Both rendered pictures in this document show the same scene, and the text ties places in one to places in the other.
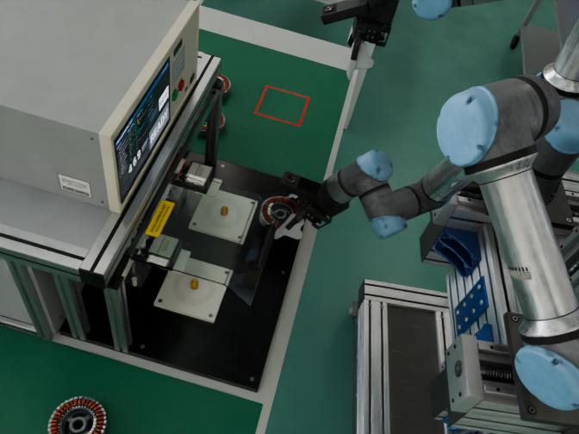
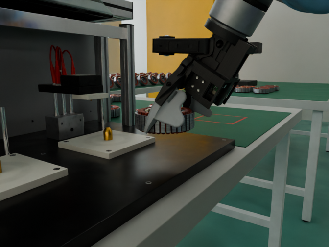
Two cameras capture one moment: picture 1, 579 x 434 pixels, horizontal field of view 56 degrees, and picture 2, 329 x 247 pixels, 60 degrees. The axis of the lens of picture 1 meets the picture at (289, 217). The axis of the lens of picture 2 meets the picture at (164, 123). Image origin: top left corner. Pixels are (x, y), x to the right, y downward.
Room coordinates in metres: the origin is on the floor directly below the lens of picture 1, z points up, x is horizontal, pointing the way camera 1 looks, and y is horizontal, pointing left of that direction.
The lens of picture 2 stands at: (0.46, -0.25, 0.94)
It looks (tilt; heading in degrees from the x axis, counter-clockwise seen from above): 11 degrees down; 32
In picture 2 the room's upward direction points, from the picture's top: straight up
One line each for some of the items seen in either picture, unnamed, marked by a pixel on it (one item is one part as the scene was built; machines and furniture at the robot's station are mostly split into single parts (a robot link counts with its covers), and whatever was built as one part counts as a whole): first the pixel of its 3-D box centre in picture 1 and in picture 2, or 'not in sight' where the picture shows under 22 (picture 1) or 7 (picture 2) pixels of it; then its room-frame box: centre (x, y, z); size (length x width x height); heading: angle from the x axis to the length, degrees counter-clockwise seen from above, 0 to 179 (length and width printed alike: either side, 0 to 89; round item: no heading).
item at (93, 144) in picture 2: not in sight; (108, 141); (0.92, 0.18, 0.78); 0.15 x 0.15 x 0.01; 88
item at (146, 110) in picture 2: (280, 215); (164, 119); (0.91, 0.03, 0.84); 0.11 x 0.11 x 0.04
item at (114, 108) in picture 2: not in sight; (105, 111); (1.26, 0.51, 0.77); 0.11 x 0.11 x 0.04
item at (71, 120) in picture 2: not in sight; (65, 125); (0.92, 0.32, 0.80); 0.07 x 0.05 x 0.06; 178
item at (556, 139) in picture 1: (560, 135); not in sight; (1.07, -0.56, 1.20); 0.13 x 0.12 x 0.14; 179
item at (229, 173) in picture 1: (203, 251); (58, 163); (0.80, 0.19, 0.76); 0.64 x 0.47 x 0.02; 178
